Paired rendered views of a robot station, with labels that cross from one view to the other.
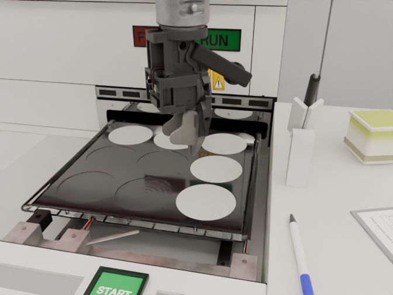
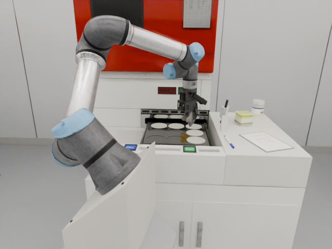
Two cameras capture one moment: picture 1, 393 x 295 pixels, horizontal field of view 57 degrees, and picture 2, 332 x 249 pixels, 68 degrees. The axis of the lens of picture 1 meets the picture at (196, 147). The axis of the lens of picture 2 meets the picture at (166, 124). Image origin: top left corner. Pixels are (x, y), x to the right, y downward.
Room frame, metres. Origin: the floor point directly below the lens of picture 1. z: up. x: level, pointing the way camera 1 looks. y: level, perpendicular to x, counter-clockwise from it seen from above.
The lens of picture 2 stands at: (-0.70, 0.34, 1.42)
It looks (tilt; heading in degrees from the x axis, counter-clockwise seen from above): 19 degrees down; 351
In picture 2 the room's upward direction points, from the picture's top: 1 degrees clockwise
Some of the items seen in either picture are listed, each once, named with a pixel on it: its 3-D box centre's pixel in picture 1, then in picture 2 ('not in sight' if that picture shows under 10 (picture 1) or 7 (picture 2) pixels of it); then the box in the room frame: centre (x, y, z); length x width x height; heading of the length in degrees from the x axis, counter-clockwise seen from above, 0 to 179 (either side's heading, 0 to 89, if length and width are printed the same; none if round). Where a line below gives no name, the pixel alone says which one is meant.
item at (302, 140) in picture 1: (301, 138); (224, 117); (0.46, -0.15, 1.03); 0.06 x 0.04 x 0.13; 168
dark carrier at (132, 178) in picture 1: (162, 163); (176, 132); (0.62, 0.07, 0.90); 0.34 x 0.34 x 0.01; 78
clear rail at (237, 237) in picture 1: (129, 222); (175, 145); (0.44, 0.10, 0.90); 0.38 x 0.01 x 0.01; 78
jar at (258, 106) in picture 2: not in sight; (258, 107); (0.68, -0.46, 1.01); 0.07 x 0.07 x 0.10
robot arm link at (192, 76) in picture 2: not in sight; (189, 68); (0.53, 0.02, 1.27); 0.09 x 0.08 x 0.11; 120
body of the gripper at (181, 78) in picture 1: (179, 68); (187, 100); (0.53, 0.03, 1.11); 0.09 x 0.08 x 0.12; 114
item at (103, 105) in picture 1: (180, 122); (174, 121); (0.83, 0.04, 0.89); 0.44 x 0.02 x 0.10; 78
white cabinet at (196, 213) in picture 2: not in sight; (186, 214); (0.50, 0.01, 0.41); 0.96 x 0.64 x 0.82; 78
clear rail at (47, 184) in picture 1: (78, 155); (145, 132); (0.65, 0.25, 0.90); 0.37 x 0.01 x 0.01; 168
